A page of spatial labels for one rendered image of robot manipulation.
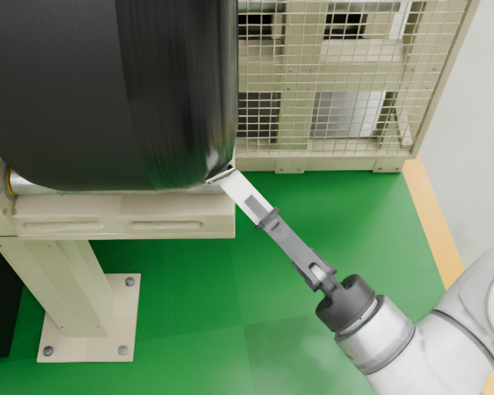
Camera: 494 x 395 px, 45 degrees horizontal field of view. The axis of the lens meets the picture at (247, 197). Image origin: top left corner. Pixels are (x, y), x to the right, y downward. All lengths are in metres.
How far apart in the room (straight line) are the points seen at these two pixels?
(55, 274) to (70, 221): 0.45
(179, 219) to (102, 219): 0.12
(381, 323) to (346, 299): 0.05
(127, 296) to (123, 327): 0.10
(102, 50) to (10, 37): 0.08
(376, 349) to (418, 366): 0.05
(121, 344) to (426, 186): 1.10
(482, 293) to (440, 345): 0.08
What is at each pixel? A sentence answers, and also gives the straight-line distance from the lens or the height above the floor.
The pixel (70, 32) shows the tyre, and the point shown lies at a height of 1.30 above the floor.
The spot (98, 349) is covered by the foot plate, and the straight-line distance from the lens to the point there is 1.79.
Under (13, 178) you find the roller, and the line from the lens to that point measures 0.97.
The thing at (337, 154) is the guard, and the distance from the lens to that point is 1.69.
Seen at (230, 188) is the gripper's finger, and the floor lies 1.03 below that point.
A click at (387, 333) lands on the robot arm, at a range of 0.75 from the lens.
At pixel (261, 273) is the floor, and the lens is 1.84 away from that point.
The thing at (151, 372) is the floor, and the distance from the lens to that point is 1.75.
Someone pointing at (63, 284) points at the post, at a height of 0.38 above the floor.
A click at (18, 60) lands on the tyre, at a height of 1.27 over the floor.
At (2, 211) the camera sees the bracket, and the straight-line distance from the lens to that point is 0.96.
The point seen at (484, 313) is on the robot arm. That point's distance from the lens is 0.78.
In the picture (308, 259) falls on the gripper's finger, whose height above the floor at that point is 1.03.
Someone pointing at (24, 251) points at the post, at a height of 0.55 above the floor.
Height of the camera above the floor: 1.67
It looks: 58 degrees down
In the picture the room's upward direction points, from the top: straight up
